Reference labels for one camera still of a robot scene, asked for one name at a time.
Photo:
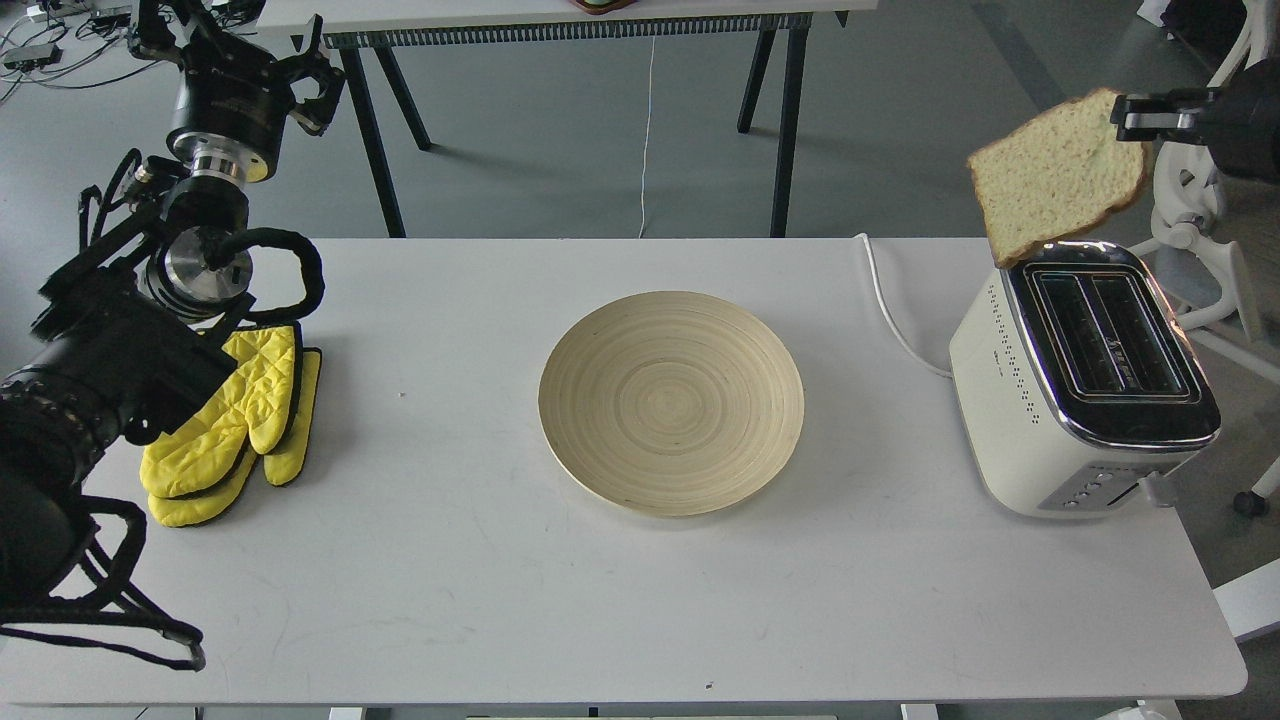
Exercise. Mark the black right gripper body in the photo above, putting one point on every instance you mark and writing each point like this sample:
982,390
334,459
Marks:
1240,127

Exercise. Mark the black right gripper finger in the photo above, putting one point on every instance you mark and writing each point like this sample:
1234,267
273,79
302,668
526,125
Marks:
1174,116

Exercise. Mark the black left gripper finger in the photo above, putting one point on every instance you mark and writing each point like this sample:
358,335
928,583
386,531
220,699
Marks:
314,114

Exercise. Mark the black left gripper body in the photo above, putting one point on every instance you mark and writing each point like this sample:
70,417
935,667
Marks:
232,90

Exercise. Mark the slice of brown bread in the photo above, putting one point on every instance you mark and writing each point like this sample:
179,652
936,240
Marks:
1059,175

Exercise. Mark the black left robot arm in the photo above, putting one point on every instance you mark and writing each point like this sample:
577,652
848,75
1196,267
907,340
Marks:
136,322

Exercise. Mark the cream white toaster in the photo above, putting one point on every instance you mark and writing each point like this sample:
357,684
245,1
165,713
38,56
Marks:
1077,386

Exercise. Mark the background table with black legs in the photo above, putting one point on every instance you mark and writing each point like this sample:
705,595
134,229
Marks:
350,27

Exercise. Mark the upper yellow oven mitt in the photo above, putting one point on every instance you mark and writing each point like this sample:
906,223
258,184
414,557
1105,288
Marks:
252,410

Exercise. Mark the yellow oven mitt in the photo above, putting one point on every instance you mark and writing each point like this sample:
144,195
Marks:
280,467
252,410

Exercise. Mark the lower yellow oven mitt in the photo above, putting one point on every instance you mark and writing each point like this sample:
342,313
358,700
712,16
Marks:
280,467

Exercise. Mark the round bamboo plate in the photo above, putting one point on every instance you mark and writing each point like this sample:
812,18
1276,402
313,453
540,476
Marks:
671,403

